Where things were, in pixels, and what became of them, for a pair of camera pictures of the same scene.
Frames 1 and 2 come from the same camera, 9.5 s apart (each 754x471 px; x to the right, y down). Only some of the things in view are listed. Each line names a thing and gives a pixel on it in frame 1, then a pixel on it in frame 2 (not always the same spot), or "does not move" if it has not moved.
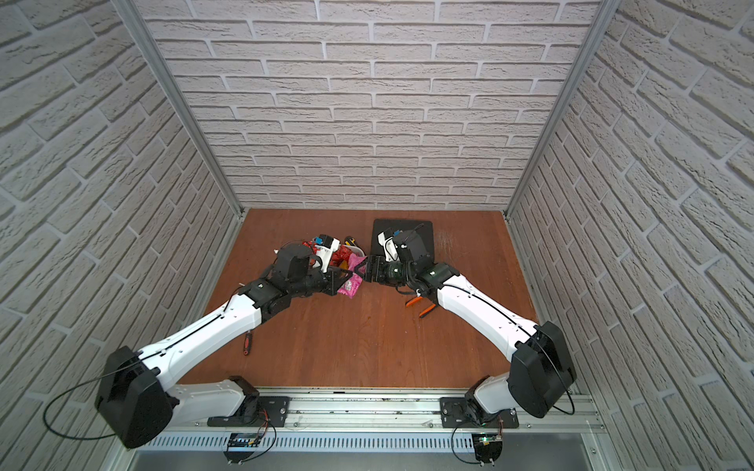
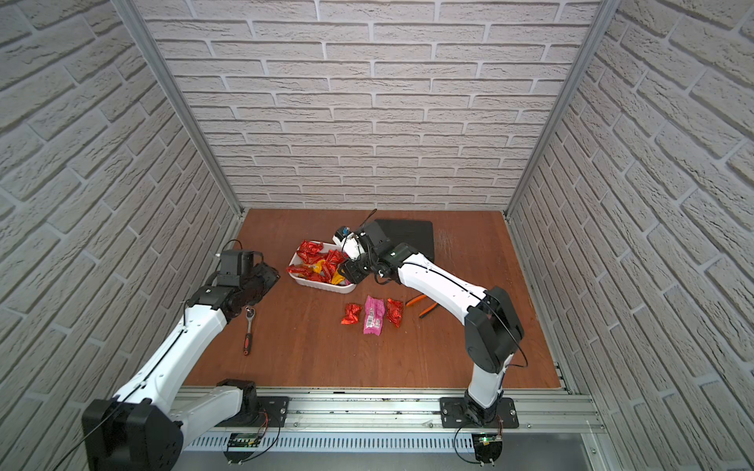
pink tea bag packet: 351,286 → 374,311
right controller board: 487,446 does not move
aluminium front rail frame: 375,421 does not move
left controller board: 241,446 does not move
